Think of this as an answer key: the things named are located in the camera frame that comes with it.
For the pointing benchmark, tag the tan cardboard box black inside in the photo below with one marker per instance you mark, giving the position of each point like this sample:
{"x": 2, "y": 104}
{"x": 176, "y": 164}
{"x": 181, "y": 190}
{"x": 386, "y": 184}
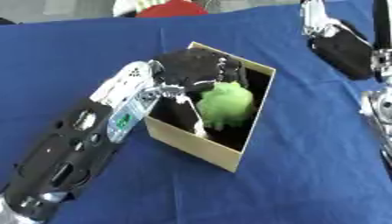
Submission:
{"x": 196, "y": 144}

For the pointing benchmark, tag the silver and black right robot arm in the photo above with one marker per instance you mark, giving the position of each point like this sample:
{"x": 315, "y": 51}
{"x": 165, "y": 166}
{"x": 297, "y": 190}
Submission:
{"x": 380, "y": 106}

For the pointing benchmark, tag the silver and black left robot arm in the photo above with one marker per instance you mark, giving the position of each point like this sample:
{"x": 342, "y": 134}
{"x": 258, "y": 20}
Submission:
{"x": 66, "y": 154}

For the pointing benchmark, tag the green soft toy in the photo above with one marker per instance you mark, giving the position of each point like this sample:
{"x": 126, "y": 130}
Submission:
{"x": 225, "y": 105}

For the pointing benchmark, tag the person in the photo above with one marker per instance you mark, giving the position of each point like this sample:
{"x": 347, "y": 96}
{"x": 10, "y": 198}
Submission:
{"x": 171, "y": 9}

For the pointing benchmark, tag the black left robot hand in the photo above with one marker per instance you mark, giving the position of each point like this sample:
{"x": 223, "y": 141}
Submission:
{"x": 191, "y": 65}

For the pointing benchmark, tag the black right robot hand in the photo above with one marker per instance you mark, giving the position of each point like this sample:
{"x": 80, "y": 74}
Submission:
{"x": 344, "y": 54}

